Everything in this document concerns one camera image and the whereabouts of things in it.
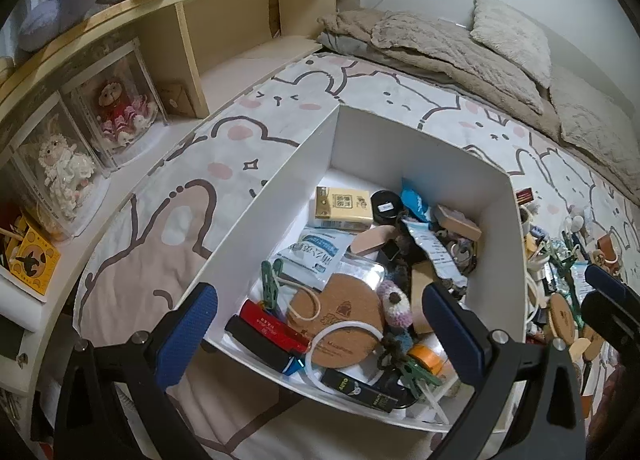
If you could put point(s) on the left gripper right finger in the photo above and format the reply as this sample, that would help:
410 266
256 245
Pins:
548 421

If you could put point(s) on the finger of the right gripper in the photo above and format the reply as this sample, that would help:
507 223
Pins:
612 310

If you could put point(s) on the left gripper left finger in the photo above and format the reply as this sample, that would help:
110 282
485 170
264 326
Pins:
90 422

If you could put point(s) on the green clothes peg with cord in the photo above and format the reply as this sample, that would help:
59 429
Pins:
270 276

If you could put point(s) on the round cork coaster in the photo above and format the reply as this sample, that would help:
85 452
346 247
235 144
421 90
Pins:
560 319
345 298

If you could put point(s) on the orange tape roll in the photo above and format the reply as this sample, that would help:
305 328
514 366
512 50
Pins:
431 360

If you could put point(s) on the black tube with label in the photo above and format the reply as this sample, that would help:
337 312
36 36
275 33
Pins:
358 391

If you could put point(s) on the white sachet with text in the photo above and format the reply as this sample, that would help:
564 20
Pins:
443 263

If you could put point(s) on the crochet purple ball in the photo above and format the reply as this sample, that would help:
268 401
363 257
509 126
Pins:
396 305

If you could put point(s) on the beige blanket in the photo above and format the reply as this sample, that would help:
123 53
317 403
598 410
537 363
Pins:
573 112

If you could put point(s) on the yellow cardboard box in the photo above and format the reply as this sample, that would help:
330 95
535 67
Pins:
31 257

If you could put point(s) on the cartoon printed bed sheet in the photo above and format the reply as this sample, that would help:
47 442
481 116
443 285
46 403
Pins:
237 190

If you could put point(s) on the white dress doll case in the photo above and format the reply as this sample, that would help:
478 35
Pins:
55 175

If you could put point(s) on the yellow cigarette pack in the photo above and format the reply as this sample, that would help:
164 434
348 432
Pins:
342 208

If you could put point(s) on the beige pillow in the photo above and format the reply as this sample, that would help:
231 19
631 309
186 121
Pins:
510 34

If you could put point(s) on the wooden headboard shelf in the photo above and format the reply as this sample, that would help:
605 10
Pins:
218 49

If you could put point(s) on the red dress doll case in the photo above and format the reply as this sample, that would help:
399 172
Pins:
117 106

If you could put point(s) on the purple plush toy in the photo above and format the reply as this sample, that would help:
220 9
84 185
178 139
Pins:
50 18

